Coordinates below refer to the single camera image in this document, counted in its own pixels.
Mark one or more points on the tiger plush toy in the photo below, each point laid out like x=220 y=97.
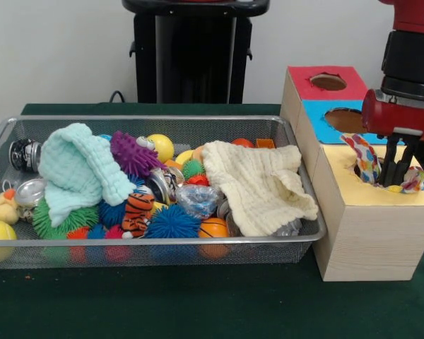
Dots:
x=138 y=212

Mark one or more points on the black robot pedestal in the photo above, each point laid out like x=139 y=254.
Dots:
x=191 y=63

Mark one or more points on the wooden box with three holes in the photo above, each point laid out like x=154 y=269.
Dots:
x=371 y=243

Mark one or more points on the blue spiky ball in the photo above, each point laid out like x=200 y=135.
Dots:
x=173 y=222

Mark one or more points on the black and silver can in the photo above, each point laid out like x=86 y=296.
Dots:
x=24 y=155

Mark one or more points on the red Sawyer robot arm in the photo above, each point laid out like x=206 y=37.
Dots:
x=413 y=53

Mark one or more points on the colourful printed cloth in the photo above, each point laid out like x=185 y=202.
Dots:
x=365 y=159

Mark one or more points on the mint green cloth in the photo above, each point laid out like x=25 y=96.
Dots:
x=74 y=166

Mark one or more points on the green spiky ball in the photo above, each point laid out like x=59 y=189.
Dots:
x=81 y=219

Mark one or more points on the cream knitted cloth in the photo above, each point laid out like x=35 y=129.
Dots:
x=254 y=180

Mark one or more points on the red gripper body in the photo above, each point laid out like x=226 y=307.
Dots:
x=392 y=120

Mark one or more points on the small orange basketball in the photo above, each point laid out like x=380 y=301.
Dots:
x=213 y=227

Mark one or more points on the yellow plush duck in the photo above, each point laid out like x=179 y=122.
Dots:
x=3 y=208

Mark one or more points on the purple spiky toy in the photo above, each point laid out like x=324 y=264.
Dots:
x=134 y=152

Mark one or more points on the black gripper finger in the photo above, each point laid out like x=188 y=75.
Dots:
x=388 y=162
x=404 y=162

